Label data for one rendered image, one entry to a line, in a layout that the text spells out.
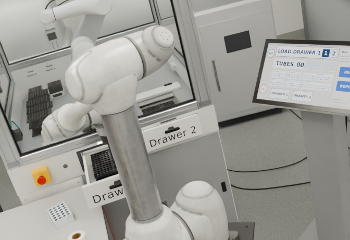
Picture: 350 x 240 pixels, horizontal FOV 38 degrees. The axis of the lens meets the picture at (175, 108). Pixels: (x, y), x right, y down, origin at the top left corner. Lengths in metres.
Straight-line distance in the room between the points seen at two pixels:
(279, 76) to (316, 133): 0.32
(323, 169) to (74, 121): 1.26
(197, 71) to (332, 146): 0.71
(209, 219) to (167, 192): 0.96
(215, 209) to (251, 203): 1.66
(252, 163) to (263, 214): 0.60
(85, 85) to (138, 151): 0.27
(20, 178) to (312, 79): 1.40
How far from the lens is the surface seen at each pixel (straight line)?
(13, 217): 2.47
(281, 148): 3.84
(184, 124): 2.45
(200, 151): 2.56
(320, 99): 2.23
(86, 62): 1.34
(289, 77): 2.32
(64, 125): 1.84
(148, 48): 1.39
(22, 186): 2.51
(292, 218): 3.17
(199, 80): 2.41
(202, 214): 1.67
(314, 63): 2.28
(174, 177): 2.59
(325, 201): 2.64
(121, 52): 1.36
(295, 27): 5.92
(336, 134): 2.40
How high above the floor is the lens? 1.99
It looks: 25 degrees down
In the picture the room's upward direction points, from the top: 14 degrees counter-clockwise
